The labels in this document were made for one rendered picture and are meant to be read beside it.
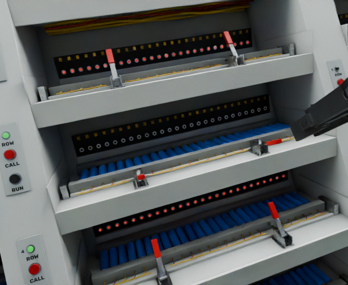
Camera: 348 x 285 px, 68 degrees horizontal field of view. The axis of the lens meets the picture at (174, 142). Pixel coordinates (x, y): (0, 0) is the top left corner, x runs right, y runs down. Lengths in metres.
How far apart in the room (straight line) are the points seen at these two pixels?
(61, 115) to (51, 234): 0.21
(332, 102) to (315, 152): 0.32
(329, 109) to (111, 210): 0.38
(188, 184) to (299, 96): 0.39
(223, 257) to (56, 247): 0.33
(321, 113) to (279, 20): 0.47
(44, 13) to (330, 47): 0.62
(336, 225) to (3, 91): 0.73
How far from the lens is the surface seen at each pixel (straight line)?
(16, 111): 0.54
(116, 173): 0.54
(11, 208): 0.53
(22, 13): 0.61
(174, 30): 0.81
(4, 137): 0.53
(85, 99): 0.52
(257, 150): 0.58
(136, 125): 0.66
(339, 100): 0.33
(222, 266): 0.58
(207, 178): 0.52
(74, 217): 0.51
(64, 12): 0.60
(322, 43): 0.72
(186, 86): 0.54
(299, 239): 0.65
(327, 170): 0.73
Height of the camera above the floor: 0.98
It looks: 3 degrees up
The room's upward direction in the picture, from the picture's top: 14 degrees counter-clockwise
